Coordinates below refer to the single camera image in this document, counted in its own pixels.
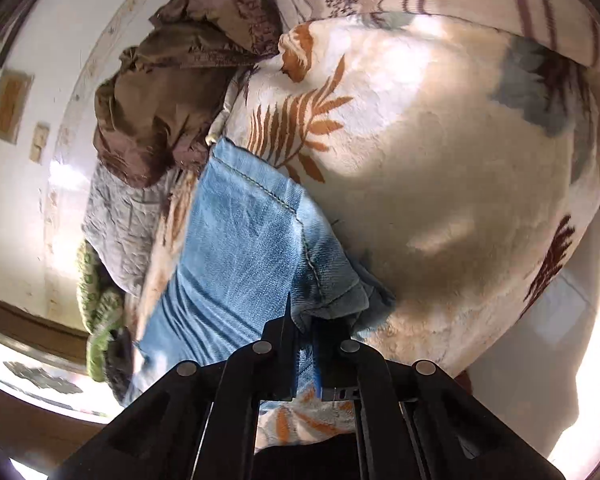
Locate brown crumpled garment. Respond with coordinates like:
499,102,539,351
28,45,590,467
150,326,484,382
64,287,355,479
93,0,284,190

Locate wall switch plate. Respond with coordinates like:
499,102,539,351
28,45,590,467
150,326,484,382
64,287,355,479
29,123,51,163

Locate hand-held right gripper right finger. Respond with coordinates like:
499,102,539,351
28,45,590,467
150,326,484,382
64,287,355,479
312,318,567,480

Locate leaf print plush blanket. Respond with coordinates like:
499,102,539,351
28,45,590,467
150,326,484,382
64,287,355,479
130,12,600,450

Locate framed wall picture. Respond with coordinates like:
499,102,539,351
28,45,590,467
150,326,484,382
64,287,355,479
0,69,35,145

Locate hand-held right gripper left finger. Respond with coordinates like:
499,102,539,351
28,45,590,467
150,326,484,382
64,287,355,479
50,294,298,480

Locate green knitted cloth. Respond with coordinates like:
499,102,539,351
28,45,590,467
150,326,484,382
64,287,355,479
76,241,127,382

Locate blue denim pants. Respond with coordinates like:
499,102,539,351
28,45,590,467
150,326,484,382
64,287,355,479
128,138,397,403

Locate grey quilted cloth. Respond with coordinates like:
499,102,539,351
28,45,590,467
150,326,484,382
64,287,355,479
82,164,182,297

